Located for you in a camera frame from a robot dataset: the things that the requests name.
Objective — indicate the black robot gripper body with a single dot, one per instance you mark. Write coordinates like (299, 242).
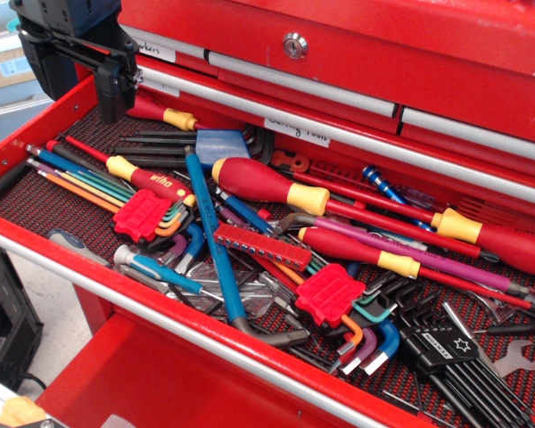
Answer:
(72, 18)

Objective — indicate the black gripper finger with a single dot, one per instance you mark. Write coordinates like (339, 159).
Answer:
(109, 52)

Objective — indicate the red bit holder strip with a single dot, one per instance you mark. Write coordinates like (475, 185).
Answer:
(262, 246)

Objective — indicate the blue holder black hex keys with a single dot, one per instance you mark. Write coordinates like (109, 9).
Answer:
(166, 149)

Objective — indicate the red key holder back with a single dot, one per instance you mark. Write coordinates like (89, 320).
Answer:
(298, 162)

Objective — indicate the red yellow screwdriver back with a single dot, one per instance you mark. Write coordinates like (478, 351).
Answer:
(148, 107)

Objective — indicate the wiha red yellow screwdriver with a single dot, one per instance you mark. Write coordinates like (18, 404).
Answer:
(162, 185)

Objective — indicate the coloured hex key set left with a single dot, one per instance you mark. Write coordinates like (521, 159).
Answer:
(142, 216)

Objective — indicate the coloured hex key set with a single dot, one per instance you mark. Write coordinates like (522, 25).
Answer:
(325, 295)
(142, 216)

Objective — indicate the large red yellow screwdriver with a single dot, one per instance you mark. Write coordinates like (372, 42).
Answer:
(254, 181)

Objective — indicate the white drawer label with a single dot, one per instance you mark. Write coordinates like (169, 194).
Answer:
(304, 135)

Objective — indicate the silver drawer lock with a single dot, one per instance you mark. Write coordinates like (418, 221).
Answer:
(295, 46)

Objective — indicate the blue grey precision screwdriver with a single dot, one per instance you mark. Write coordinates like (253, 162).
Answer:
(152, 269)

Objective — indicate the red tool chest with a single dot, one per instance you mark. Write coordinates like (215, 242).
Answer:
(439, 95)

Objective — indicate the blue metal pen tool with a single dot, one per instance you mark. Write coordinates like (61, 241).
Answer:
(375, 178)

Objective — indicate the black box on floor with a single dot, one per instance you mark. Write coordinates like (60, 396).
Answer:
(20, 327)

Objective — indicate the long blue hex key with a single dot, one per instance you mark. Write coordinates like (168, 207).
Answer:
(234, 308)

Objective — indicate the coloured hex key set centre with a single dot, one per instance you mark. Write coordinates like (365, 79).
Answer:
(325, 295)

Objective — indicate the red yellow screwdriver lower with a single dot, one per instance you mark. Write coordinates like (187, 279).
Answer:
(527, 303)

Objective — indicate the long purple hex key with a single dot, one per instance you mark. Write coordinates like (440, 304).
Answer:
(340, 241)

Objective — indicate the black red drawer liner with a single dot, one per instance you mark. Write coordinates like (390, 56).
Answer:
(158, 363)

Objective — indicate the red yellow screwdriver right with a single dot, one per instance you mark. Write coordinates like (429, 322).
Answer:
(514, 246)

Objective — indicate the black tekton torx key set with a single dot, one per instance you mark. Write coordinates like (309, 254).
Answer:
(433, 347)

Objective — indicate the small silver wrench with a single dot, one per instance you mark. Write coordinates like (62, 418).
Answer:
(514, 359)

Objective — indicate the black red handle tool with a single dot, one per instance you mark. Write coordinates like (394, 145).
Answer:
(8, 179)

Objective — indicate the grey blue handle tool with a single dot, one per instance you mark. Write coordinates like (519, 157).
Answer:
(72, 243)

